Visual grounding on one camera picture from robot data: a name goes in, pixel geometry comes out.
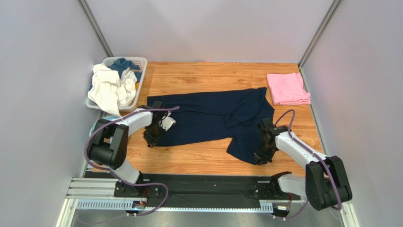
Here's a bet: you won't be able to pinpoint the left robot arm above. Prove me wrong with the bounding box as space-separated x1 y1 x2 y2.
86 101 170 198

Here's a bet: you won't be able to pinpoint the folded pink t shirt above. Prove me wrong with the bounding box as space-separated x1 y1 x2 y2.
266 72 311 105

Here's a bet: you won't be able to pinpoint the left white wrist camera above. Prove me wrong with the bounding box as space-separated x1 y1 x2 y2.
160 113 176 131

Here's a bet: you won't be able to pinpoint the aluminium front rail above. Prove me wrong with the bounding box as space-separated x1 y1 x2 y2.
56 177 359 227

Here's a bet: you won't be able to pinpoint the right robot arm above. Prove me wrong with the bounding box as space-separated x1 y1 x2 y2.
254 118 353 210

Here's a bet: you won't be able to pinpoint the navy blue t shirt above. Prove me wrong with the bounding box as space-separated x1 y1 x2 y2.
147 87 274 165

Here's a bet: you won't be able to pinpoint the light blue headphones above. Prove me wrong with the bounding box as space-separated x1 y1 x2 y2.
89 115 116 136

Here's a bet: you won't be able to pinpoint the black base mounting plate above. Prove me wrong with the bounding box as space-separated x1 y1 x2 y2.
113 173 301 210

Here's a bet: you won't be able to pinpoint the white t shirt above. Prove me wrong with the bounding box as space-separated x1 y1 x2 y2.
88 64 138 117

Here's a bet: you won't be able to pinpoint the white laundry basket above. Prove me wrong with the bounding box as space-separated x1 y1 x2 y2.
86 57 148 112

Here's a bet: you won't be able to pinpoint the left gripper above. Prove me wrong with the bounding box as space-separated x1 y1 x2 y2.
143 122 168 147

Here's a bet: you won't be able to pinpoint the blue t shirt in basket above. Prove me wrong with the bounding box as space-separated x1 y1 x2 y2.
108 58 142 81

